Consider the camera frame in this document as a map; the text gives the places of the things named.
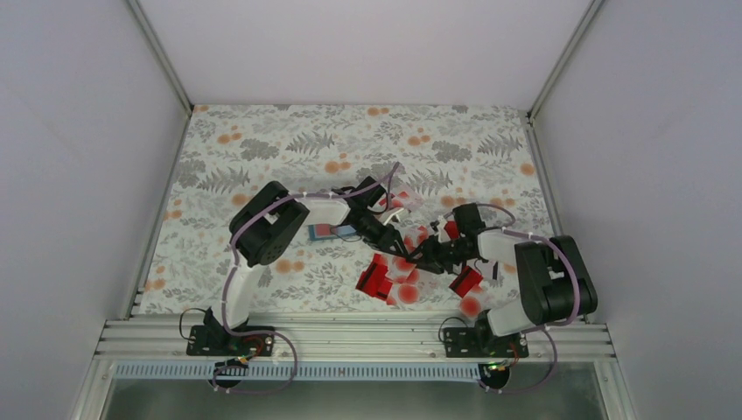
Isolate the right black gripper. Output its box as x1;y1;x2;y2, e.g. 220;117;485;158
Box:
406;234;473;275

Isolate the teal leather card holder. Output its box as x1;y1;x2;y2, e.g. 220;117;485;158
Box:
308;224;361;242

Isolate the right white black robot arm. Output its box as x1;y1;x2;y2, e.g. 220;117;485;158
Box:
407;203;599;356

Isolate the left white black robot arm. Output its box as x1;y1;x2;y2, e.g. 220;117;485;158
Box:
204;177;409;354

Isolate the red card with stripe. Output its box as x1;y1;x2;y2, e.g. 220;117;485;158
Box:
355;254;393;302

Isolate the white VIP card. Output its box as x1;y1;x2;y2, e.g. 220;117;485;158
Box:
392;185;424;212

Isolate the red striped card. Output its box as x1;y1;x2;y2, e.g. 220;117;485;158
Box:
449;265;483;298

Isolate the floral patterned table mat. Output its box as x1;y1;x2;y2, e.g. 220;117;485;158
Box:
138;105;554;314

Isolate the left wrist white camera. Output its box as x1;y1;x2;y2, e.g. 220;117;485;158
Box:
381;207;410;225

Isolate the wrist white camera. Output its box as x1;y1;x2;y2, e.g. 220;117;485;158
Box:
381;207;410;225
431;216;458;235

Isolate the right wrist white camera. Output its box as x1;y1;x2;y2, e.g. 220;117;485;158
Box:
431;216;458;235

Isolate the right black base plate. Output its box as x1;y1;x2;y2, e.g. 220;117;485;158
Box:
441;327;529;359

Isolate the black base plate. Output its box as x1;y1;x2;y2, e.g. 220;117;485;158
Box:
185;325;275;358
441;327;529;359

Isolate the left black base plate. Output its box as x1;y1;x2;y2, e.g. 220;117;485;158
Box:
185;325;275;358

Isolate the aluminium rail frame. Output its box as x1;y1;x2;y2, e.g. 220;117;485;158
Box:
94;311;616;362

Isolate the blue slotted cable duct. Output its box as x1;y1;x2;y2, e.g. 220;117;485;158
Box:
112;360;480;382

